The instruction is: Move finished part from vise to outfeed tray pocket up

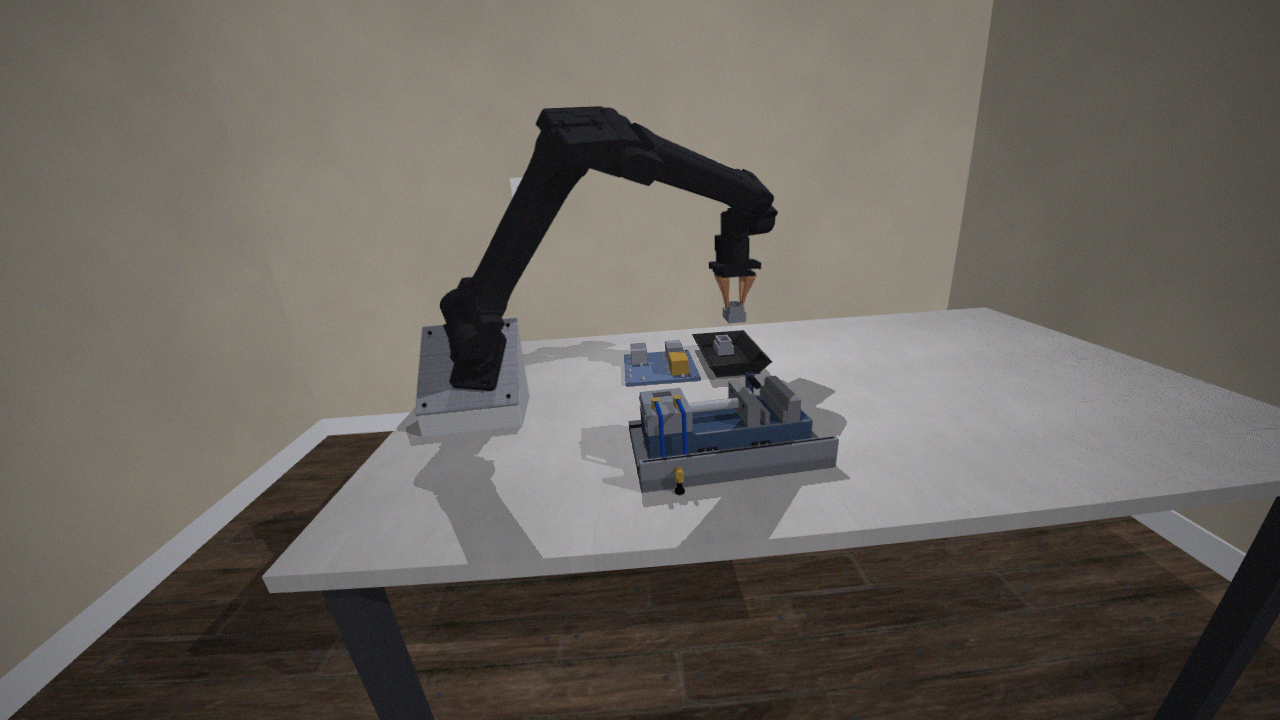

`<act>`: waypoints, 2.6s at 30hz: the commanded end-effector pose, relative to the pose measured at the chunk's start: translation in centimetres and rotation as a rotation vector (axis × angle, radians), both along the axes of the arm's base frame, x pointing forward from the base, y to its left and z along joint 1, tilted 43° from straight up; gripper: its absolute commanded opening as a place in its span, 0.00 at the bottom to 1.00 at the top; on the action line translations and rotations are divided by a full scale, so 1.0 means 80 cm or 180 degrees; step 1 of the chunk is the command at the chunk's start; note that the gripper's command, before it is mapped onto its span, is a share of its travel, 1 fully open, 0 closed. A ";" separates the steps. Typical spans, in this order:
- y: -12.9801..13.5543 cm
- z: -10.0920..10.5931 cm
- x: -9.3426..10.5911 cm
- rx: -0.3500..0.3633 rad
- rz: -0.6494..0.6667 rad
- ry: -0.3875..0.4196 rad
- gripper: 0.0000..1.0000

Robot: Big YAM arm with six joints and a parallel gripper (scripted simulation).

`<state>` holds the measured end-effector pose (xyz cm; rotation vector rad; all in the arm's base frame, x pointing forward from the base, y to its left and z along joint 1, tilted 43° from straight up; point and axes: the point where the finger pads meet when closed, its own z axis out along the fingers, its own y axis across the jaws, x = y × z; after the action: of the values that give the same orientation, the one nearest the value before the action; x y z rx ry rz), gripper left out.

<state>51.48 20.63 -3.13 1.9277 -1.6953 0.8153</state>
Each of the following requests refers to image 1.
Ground yellow block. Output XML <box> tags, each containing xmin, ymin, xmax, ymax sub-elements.
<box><xmin>669</xmin><ymin>351</ymin><xmax>689</xmax><ymax>375</ymax></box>

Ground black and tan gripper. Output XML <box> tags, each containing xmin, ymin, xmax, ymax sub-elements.
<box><xmin>709</xmin><ymin>236</ymin><xmax>762</xmax><ymax>307</ymax></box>

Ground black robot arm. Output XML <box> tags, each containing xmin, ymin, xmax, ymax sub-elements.
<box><xmin>440</xmin><ymin>106</ymin><xmax>778</xmax><ymax>391</ymax></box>

